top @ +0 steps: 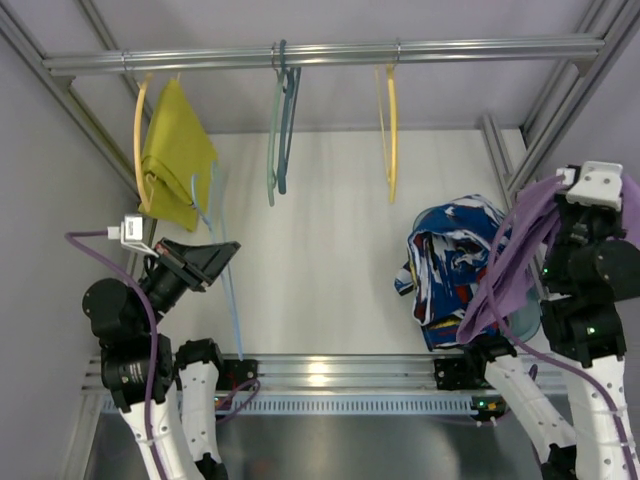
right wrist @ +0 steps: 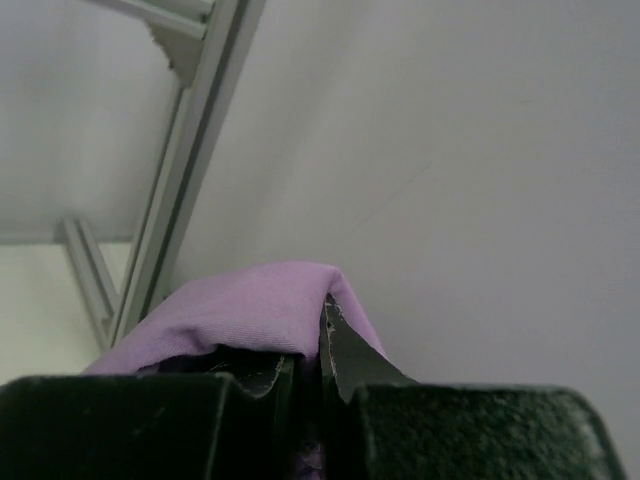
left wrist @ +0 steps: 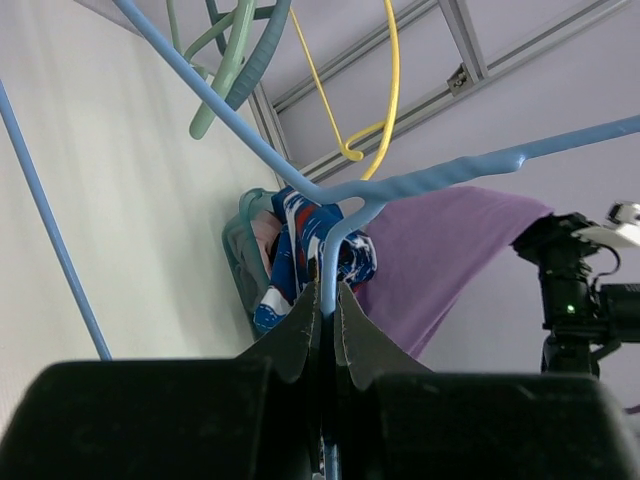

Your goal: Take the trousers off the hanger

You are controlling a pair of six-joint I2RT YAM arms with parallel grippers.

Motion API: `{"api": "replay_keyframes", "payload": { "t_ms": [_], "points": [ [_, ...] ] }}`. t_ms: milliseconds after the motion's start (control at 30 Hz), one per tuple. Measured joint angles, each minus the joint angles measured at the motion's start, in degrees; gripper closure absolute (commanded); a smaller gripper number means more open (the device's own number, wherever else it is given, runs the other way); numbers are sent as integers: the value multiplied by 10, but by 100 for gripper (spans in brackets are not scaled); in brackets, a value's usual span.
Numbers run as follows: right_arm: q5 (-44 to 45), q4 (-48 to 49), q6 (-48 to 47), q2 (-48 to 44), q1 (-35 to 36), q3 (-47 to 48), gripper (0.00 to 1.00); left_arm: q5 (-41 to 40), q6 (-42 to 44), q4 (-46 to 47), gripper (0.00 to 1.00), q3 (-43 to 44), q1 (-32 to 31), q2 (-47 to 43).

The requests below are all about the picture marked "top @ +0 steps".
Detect purple trousers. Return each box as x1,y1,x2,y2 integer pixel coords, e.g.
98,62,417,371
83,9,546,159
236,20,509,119
457,175,640,346

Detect dark teal hanger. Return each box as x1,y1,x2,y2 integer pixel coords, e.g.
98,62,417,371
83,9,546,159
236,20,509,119
276,39,302,195

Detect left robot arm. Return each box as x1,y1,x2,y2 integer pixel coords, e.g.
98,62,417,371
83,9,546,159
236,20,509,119
82,238,241,479

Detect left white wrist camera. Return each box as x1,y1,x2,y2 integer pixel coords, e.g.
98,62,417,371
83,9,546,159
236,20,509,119
107,214,158,258

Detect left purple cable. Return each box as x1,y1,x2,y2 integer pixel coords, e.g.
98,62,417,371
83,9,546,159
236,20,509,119
64,230,174,480

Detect left yellow hanger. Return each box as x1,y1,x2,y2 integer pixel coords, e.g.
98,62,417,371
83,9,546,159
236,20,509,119
133,73,153,213

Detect aluminium frame post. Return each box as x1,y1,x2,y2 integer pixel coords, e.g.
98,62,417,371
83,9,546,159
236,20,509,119
478,1,639,207
1,1,138,199

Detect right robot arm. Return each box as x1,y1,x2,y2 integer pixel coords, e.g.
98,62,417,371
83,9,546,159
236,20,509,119
481,195,639,479

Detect light green hanger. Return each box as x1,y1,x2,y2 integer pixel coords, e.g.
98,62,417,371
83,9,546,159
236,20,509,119
267,39,288,207

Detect yellow-green trousers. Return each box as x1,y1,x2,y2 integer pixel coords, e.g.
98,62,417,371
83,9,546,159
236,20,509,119
138,78,218,232

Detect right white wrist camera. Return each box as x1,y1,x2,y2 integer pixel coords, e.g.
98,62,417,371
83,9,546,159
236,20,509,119
556,161,623,212

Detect light blue hanger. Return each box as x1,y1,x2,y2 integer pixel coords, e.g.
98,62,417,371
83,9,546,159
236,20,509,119
191,160,245,361

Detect yellow hanger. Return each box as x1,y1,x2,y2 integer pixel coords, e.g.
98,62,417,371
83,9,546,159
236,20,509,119
133,73,153,213
374,65,398,204

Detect left aluminium frame post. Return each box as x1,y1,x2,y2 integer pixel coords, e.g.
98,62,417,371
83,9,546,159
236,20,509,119
1,1,138,199

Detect right aluminium frame post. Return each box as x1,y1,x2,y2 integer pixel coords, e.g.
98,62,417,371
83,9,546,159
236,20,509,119
478,1,639,207

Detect aluminium hanging rail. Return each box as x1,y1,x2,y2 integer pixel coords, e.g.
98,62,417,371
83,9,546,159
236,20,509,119
42,34,605,77

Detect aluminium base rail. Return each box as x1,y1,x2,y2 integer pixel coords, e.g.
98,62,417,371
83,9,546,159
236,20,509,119
82,352,566,416

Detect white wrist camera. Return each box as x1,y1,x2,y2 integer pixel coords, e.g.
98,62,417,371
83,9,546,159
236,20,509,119
107,214,158,258
556,161,623,212

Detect blue patterned clothes pile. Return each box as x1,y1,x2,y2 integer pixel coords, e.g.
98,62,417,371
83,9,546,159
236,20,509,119
394,194,504,351

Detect right yellow hanger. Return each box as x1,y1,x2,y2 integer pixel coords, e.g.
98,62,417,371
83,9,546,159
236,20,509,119
374,65,398,204

